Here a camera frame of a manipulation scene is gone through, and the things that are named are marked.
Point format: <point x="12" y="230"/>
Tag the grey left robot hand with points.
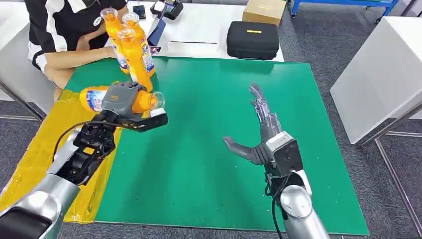
<point x="120" y="97"/>

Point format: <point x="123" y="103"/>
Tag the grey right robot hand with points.
<point x="268" y="127"/>

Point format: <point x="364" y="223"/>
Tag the orange drink bottle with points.
<point x="112" y="29"/>
<point x="148" y="56"/>
<point x="137" y="59"/>
<point x="94" y="99"/>

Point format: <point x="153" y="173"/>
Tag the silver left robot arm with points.
<point x="56" y="191"/>

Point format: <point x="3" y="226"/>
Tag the small printed card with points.
<point x="155" y="50"/>

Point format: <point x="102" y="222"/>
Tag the green table mat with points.
<point x="204" y="138"/>

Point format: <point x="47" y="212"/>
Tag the dark blue phone sleeve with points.
<point x="157" y="33"/>

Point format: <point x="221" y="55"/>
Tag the flat white box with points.
<point x="193" y="49"/>

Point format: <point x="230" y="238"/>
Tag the black zip case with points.
<point x="253" y="41"/>

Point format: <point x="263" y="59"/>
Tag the black smartphone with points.
<point x="139" y="12"/>

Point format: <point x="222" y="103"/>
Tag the person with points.
<point x="62" y="19"/>

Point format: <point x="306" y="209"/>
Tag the black card terminal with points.
<point x="168" y="8"/>

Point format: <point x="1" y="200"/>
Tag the large yellow sheet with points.
<point x="29" y="155"/>

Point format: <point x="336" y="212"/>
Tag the white desk with accessories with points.
<point x="204" y="29"/>

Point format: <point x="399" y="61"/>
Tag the white desk with metal leg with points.
<point x="14" y="66"/>

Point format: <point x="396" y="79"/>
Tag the brown cardboard box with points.
<point x="263" y="11"/>

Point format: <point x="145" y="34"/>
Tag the white side table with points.
<point x="379" y="79"/>

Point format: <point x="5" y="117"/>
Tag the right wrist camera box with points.
<point x="286" y="155"/>

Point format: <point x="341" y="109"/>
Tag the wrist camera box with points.
<point x="151" y="122"/>
<point x="286" y="155"/>

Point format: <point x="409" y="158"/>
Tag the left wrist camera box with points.
<point x="151" y="122"/>

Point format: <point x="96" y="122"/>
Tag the blue metal cart frame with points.
<point x="343" y="2"/>

